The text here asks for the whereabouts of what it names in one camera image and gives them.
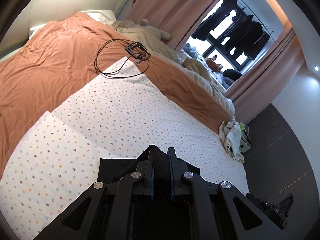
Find black garment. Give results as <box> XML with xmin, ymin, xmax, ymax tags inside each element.
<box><xmin>97</xmin><ymin>145</ymin><xmax>200</xmax><ymax>197</ymax></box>

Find dark hanging clothes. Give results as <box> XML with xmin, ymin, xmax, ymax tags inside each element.
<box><xmin>191</xmin><ymin>0</ymin><xmax>272</xmax><ymax>70</ymax></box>

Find white dotted bed sheet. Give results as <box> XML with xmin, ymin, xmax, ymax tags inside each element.
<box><xmin>1</xmin><ymin>59</ymin><xmax>248</xmax><ymax>239</ymax></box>

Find crumpled white patterned cloth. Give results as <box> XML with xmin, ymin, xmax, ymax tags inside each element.
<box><xmin>219</xmin><ymin>121</ymin><xmax>245</xmax><ymax>164</ymax></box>

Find brown plush toy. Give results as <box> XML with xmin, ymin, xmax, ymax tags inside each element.
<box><xmin>204</xmin><ymin>55</ymin><xmax>223</xmax><ymax>73</ymax></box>

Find small black electronic device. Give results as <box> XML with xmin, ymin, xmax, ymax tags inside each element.
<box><xmin>125</xmin><ymin>42</ymin><xmax>151</xmax><ymax>63</ymax></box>

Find pink curtain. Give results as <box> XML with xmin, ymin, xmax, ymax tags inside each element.
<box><xmin>225</xmin><ymin>24</ymin><xmax>305</xmax><ymax>124</ymax></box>
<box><xmin>127</xmin><ymin>0</ymin><xmax>219</xmax><ymax>51</ymax></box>

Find beige plush toy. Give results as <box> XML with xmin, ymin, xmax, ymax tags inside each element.
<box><xmin>135</xmin><ymin>19</ymin><xmax>172</xmax><ymax>41</ymax></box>

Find beige crumpled duvet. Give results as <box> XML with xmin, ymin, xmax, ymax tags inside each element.
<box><xmin>111</xmin><ymin>20</ymin><xmax>235</xmax><ymax>116</ymax></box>

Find orange brown blanket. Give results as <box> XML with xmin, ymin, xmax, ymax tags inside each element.
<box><xmin>1</xmin><ymin>12</ymin><xmax>233</xmax><ymax>168</ymax></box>

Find white pillow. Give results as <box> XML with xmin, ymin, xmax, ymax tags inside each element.
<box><xmin>29</xmin><ymin>10</ymin><xmax>117</xmax><ymax>39</ymax></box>

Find cream padded headboard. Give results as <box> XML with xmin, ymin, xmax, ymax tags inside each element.
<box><xmin>1</xmin><ymin>0</ymin><xmax>127</xmax><ymax>56</ymax></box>

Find black thin cable loop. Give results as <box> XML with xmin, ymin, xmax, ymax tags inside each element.
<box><xmin>93</xmin><ymin>38</ymin><xmax>151</xmax><ymax>79</ymax></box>

